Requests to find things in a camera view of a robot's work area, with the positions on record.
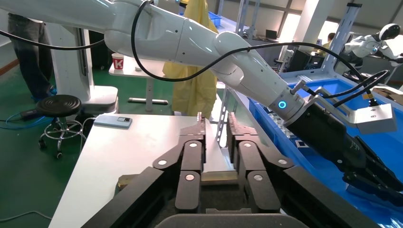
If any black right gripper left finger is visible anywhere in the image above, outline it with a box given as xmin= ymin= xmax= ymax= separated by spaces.
xmin=82 ymin=112 xmax=207 ymax=228

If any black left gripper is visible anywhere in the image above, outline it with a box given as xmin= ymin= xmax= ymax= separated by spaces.
xmin=285 ymin=102 xmax=403 ymax=205

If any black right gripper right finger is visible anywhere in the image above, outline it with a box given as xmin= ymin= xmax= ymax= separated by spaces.
xmin=227 ymin=113 xmax=378 ymax=228

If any black container tray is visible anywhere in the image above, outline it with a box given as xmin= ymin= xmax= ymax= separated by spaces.
xmin=116 ymin=170 xmax=252 ymax=218

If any large blue plastic bin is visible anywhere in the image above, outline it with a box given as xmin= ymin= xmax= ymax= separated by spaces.
xmin=249 ymin=78 xmax=403 ymax=228

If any grey slotted metal plate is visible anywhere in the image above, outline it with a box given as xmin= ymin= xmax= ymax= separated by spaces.
xmin=268 ymin=110 xmax=286 ymax=134
xmin=277 ymin=118 xmax=294 ymax=139

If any open cardboard box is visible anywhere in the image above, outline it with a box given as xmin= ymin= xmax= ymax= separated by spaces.
xmin=371 ymin=86 xmax=403 ymax=106

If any yellow hanging garment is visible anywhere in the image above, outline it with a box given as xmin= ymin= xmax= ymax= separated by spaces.
xmin=163 ymin=0 xmax=220 ymax=120

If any white desk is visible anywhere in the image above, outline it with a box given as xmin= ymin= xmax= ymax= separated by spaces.
xmin=108 ymin=57 xmax=169 ymax=113

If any light blue smartphone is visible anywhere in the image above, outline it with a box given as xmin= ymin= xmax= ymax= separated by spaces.
xmin=94 ymin=114 xmax=133 ymax=129

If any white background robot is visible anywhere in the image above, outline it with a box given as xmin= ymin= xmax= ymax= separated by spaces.
xmin=335 ymin=23 xmax=403 ymax=76

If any seated person in yellow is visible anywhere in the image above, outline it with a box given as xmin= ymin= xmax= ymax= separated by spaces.
xmin=316 ymin=32 xmax=336 ymax=57

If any red and white paper cup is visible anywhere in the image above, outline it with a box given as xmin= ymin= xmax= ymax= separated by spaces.
xmin=112 ymin=53 xmax=125 ymax=70

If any white robot column base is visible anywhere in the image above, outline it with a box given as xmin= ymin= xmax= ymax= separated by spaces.
xmin=46 ymin=25 xmax=120 ymax=114

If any small blue plastic bin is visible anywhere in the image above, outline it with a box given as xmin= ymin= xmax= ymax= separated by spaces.
xmin=208 ymin=12 xmax=222 ymax=26

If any black power adapter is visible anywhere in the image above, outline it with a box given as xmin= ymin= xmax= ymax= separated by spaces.
xmin=19 ymin=108 xmax=41 ymax=121

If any standing person in dark trousers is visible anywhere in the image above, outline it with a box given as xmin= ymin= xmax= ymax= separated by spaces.
xmin=7 ymin=12 xmax=57 ymax=101

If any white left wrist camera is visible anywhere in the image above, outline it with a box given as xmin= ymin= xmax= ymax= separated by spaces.
xmin=315 ymin=86 xmax=398 ymax=135

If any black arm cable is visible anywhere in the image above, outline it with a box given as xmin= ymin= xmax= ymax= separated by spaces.
xmin=130 ymin=0 xmax=391 ymax=108
xmin=0 ymin=29 xmax=106 ymax=51

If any grey floor cable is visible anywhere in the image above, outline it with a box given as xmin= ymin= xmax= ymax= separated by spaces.
xmin=0 ymin=210 xmax=53 ymax=221

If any blue floor cable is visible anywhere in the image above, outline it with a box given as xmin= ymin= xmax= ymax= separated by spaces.
xmin=0 ymin=112 xmax=56 ymax=130

